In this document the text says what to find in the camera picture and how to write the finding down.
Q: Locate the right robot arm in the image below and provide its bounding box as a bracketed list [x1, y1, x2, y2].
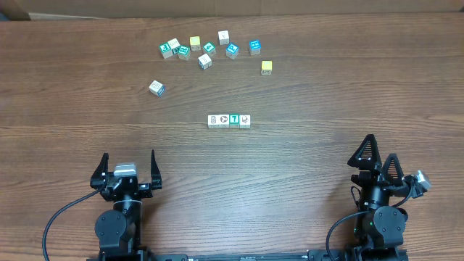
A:
[345, 134, 432, 260]

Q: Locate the white block red picture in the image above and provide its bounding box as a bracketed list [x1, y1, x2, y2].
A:
[239, 115, 251, 129]

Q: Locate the white block owl picture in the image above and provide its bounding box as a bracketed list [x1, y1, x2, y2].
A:
[207, 115, 220, 128]

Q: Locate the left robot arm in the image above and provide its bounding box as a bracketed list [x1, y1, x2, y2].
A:
[90, 153, 162, 260]

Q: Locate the blue letter P block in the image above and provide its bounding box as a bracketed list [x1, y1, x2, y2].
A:
[225, 43, 239, 59]

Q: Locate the green wheelchair symbol block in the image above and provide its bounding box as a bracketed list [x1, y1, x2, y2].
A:
[159, 42, 173, 59]

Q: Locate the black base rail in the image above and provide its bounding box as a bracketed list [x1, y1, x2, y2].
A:
[86, 247, 410, 261]

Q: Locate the cardboard backboard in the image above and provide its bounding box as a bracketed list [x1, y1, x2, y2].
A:
[1, 0, 463, 20]

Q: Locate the green number seven block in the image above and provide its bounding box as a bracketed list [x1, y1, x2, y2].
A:
[229, 114, 240, 128]

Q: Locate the yellow block right side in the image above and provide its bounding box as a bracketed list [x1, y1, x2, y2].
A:
[261, 60, 273, 75]

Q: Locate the white block top row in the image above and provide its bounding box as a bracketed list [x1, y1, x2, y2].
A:
[218, 30, 230, 46]

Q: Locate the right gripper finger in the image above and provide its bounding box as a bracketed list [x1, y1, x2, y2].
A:
[347, 134, 382, 171]
[381, 153, 404, 186]

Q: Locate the blue picture block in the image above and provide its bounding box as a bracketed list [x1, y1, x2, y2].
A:
[249, 39, 261, 56]

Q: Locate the yellow top block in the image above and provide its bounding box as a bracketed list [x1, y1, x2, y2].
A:
[189, 36, 201, 51]

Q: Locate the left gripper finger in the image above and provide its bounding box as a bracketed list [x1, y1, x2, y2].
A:
[90, 153, 109, 189]
[150, 150, 162, 190]

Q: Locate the green number four block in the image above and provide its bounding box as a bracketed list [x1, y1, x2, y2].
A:
[202, 42, 216, 57]

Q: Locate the white block dark round picture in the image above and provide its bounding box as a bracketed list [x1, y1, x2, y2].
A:
[217, 115, 230, 128]

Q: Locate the yellow block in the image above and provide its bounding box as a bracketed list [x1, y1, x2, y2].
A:
[261, 60, 273, 75]
[189, 36, 201, 51]

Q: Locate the white block blue side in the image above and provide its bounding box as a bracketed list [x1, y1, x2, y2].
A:
[198, 54, 212, 70]

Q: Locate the plain white lettered block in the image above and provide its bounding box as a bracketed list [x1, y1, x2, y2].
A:
[167, 38, 181, 53]

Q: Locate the green letter block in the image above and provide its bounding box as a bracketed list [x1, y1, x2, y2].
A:
[178, 45, 191, 60]

